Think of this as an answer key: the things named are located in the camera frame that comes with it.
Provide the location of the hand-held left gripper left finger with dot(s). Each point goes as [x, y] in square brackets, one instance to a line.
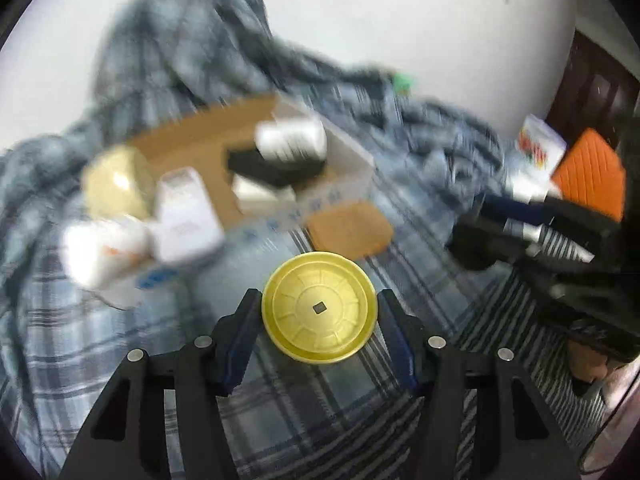
[240, 340]

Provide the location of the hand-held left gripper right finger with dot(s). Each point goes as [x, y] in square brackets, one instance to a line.
[400, 345]

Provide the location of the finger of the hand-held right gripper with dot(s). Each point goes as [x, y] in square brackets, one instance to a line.
[515, 208]
[480, 245]

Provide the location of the yellow round lid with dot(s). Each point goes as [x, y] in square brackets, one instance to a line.
[317, 307]

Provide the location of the white remote control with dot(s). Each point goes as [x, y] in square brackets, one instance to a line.
[185, 220]

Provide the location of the white container orange mark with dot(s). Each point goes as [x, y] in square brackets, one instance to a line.
[100, 250]

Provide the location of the black object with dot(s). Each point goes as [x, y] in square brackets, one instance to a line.
[272, 169]

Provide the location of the cardboard box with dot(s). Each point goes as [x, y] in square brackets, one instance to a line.
[210, 155]

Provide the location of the cream round jar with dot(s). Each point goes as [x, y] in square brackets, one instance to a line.
[117, 182]

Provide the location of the white labelled bottle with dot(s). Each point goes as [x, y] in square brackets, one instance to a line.
[292, 139]

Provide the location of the person's right hand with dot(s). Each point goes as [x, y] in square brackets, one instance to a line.
[587, 365]

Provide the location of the white box red print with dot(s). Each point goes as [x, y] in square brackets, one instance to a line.
[537, 147]

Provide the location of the orange quilted pouch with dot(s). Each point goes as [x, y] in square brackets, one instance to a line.
[592, 175]

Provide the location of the blue plaid blanket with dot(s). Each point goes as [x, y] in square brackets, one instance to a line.
[300, 420]

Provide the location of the brown cork coaster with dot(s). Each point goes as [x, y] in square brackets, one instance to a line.
[350, 230]

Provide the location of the dark wooden door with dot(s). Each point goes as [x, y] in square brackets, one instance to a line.
[600, 85]

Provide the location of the green tissue pack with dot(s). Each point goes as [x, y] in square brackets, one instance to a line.
[404, 83]

